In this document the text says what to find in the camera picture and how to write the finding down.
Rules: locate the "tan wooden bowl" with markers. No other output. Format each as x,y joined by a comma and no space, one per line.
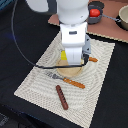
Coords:
123,14

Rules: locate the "brown sausage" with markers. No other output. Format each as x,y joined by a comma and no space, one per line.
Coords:
62,97

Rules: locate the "knife with orange handle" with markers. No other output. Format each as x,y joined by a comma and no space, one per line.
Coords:
93,59

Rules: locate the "round tan plate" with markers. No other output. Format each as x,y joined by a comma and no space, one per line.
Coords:
67,72

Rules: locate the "yellow butter box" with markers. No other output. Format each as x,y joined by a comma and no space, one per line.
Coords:
63,55

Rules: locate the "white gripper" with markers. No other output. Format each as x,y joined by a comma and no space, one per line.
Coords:
76,43

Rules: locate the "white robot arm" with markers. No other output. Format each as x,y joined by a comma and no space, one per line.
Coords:
72,15

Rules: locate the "beige woven placemat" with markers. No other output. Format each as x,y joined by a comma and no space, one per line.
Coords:
40,89

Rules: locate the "fork with orange handle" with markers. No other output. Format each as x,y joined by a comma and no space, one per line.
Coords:
55,76

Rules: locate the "grey saucepan with handle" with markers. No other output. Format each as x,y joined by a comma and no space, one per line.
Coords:
98,5

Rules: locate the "red tomato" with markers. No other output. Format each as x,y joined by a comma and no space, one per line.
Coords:
94,13

